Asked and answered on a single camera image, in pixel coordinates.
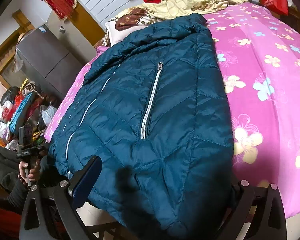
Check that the cream floral quilt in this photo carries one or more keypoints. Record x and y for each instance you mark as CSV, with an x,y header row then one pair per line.
x,y
190,3

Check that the person's left hand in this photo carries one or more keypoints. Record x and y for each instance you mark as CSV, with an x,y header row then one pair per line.
x,y
35,171

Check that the black plastic bag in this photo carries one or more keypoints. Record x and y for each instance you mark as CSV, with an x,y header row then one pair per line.
x,y
10,95

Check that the white red-printed plastic bag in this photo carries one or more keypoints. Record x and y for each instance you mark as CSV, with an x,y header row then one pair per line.
x,y
5,112

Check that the wooden door frame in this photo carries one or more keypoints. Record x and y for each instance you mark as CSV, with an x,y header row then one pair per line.
x,y
5,55

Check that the pink floral bedsheet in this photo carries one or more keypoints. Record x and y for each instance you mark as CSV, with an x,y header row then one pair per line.
x,y
265,67

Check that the blue bag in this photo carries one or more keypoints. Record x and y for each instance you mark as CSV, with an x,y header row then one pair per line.
x,y
22,112

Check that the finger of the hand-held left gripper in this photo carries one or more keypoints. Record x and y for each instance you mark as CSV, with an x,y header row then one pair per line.
x,y
21,138

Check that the white slatted headboard panel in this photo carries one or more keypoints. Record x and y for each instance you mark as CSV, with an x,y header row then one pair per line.
x,y
97,2

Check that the blue fridge sticker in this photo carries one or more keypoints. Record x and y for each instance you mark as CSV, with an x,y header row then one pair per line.
x,y
42,30

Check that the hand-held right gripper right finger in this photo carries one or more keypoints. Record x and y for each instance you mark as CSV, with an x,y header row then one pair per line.
x,y
245,197

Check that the brown floral pillow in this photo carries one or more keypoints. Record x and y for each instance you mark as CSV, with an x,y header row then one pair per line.
x,y
130,17

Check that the small grey fridge magnet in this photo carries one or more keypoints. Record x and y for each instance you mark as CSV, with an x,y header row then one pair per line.
x,y
61,29

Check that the person's left forearm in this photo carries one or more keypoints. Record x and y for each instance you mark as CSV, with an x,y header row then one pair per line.
x,y
5,165

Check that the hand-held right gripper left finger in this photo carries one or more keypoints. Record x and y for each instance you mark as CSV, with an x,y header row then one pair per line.
x,y
86,180

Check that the red cloth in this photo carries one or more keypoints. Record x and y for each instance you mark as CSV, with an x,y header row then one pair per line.
x,y
2,222

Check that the white pillow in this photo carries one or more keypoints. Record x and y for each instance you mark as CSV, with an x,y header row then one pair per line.
x,y
116,33

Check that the teal puffer jacket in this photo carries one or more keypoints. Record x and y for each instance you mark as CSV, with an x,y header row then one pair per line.
x,y
165,130

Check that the grey refrigerator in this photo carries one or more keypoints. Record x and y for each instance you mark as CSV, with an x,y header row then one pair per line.
x,y
52,55

